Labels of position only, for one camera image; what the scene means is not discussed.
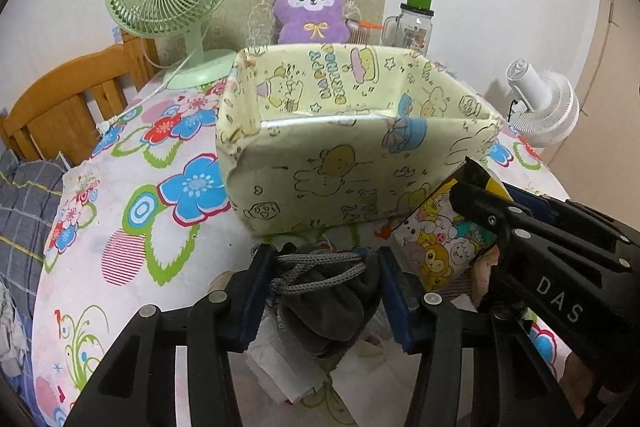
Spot glass jar green lid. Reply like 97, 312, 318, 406
381, 0, 434, 55

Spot white clip fan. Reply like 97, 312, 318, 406
506, 58, 580, 148

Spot grey drawstring pouch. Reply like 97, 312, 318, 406
268, 246, 382, 360

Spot floral tablecloth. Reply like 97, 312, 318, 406
32, 72, 567, 426

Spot wooden chair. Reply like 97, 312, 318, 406
1, 31, 158, 164

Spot yellow cartoon fabric storage box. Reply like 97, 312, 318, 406
216, 43, 501, 235

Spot white cloth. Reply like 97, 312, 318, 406
246, 310, 345, 404

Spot white fan cable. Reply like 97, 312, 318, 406
94, 37, 194, 134

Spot toothpick holder orange lid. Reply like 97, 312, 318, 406
346, 18, 384, 46

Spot purple plush toy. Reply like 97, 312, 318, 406
273, 0, 349, 44

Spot grey plaid pillow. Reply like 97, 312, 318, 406
0, 150, 67, 319

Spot colourful cartoon tissue pack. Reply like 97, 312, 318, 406
392, 158, 508, 291

